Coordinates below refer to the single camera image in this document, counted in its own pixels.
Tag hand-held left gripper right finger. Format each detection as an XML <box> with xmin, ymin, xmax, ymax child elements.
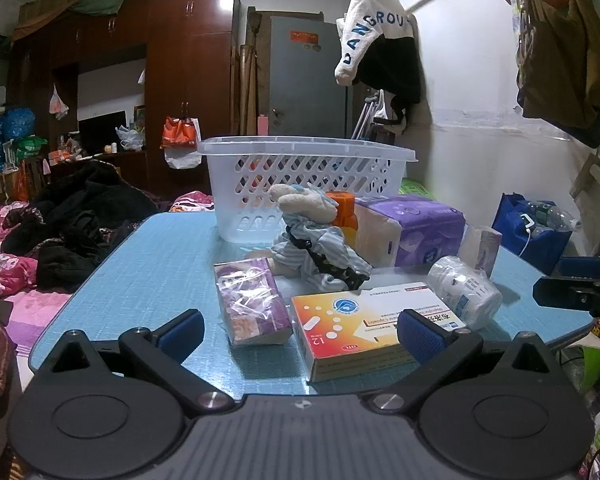
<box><xmin>365</xmin><ymin>309</ymin><xmax>568</xmax><ymax>413</ymax></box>

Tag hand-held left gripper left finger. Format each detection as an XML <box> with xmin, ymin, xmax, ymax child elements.
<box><xmin>30</xmin><ymin>309</ymin><xmax>236</xmax><ymax>417</ymax></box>

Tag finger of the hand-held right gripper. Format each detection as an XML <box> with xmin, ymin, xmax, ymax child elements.
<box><xmin>532</xmin><ymin>275</ymin><xmax>600</xmax><ymax>317</ymax></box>
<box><xmin>559</xmin><ymin>255</ymin><xmax>600</xmax><ymax>277</ymax></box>

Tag purple tissue pack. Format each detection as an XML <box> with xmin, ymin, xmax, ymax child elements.
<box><xmin>352</xmin><ymin>195</ymin><xmax>468</xmax><ymax>268</ymax></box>

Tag white plastic basket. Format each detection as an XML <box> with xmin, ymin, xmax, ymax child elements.
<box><xmin>196</xmin><ymin>136</ymin><xmax>417</xmax><ymax>243</ymax></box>

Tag clear water bottle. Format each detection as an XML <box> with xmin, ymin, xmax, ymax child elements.
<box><xmin>522</xmin><ymin>200</ymin><xmax>579</xmax><ymax>233</ymax></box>

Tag white pill bottle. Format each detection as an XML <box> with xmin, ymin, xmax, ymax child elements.
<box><xmin>426</xmin><ymin>255</ymin><xmax>503</xmax><ymax>331</ymax></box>

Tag green plastic container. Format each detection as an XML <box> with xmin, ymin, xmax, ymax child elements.
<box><xmin>577</xmin><ymin>335</ymin><xmax>600</xmax><ymax>396</ymax></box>

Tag orange and white medicine box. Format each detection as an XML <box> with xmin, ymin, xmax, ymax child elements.
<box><xmin>291</xmin><ymin>281</ymin><xmax>468</xmax><ymax>383</ymax></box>

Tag purple snack packet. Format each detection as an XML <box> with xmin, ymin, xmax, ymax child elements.
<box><xmin>213</xmin><ymin>256</ymin><xmax>294</xmax><ymax>348</ymax></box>

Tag blue shopping bag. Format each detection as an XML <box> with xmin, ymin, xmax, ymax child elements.
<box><xmin>491</xmin><ymin>192</ymin><xmax>573</xmax><ymax>276</ymax></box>

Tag small beige box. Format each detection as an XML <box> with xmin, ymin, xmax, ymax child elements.
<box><xmin>460</xmin><ymin>225</ymin><xmax>503</xmax><ymax>278</ymax></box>

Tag pile of black clothes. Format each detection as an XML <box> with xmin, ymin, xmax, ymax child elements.
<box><xmin>2</xmin><ymin>160</ymin><xmax>156</xmax><ymax>293</ymax></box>

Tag orange bottle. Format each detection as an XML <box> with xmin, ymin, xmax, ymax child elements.
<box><xmin>325</xmin><ymin>191</ymin><xmax>359</xmax><ymax>251</ymax></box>

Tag white plastic bag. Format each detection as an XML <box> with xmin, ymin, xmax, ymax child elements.
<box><xmin>164</xmin><ymin>147</ymin><xmax>203</xmax><ymax>169</ymax></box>

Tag plush toy in striped clothes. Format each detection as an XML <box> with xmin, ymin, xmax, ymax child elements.
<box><xmin>269</xmin><ymin>183</ymin><xmax>373</xmax><ymax>291</ymax></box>

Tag pink floral blanket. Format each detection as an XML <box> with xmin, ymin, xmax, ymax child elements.
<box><xmin>0</xmin><ymin>200</ymin><xmax>76</xmax><ymax>321</ymax></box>

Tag orange plastic bag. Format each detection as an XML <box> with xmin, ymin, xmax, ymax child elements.
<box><xmin>160</xmin><ymin>116</ymin><xmax>201</xmax><ymax>151</ymax></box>

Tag clear plastic bag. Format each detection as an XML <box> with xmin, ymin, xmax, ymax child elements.
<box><xmin>115</xmin><ymin>125</ymin><xmax>146</xmax><ymax>152</ymax></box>

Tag olive hanging bag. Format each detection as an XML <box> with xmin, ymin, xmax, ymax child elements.
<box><xmin>517</xmin><ymin>0</ymin><xmax>600</xmax><ymax>148</ymax></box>

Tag black television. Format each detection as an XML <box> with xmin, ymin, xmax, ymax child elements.
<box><xmin>77</xmin><ymin>111</ymin><xmax>128</xmax><ymax>156</ymax></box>

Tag metal folding rack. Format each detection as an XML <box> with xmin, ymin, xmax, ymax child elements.
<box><xmin>350</xmin><ymin>87</ymin><xmax>386</xmax><ymax>141</ymax></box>

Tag green plastic bag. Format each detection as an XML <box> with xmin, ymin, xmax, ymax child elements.
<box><xmin>12</xmin><ymin>135</ymin><xmax>48</xmax><ymax>158</ymax></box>

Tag pink and white hanging bag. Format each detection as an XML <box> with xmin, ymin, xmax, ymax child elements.
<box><xmin>48</xmin><ymin>85</ymin><xmax>70</xmax><ymax>120</ymax></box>

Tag dark wooden wardrobe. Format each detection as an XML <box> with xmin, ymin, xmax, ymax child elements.
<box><xmin>7</xmin><ymin>0</ymin><xmax>241</xmax><ymax>201</ymax></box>

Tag stack of blue plastic bags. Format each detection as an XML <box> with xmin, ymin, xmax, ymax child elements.
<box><xmin>0</xmin><ymin>107</ymin><xmax>36</xmax><ymax>178</ymax></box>

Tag wooden boards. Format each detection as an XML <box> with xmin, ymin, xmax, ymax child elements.
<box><xmin>237</xmin><ymin>7</ymin><xmax>271</xmax><ymax>136</ymax></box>

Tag black hanging garment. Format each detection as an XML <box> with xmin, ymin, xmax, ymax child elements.
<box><xmin>352</xmin><ymin>35</ymin><xmax>423</xmax><ymax>126</ymax></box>

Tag grey door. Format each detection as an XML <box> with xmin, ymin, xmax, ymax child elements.
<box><xmin>267</xmin><ymin>15</ymin><xmax>351</xmax><ymax>138</ymax></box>

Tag white lettered hoodie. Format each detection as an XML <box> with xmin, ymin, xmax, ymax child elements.
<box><xmin>334</xmin><ymin>0</ymin><xmax>413</xmax><ymax>86</ymax></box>

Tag white charger cable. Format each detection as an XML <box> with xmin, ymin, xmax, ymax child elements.
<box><xmin>519</xmin><ymin>212</ymin><xmax>537</xmax><ymax>257</ymax></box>

